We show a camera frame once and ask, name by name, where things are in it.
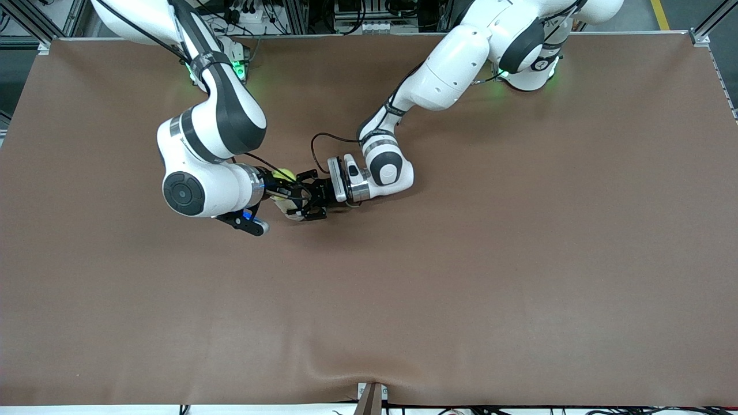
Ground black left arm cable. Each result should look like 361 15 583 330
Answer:
311 133 361 173

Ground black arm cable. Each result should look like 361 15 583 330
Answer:
231 151 309 202
311 133 361 173

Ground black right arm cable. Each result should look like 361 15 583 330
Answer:
231 151 309 202

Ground grey mount bracket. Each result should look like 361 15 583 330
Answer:
357 382 388 415

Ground aluminium frame post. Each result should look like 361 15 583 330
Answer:
0 0 87 55
689 0 738 47

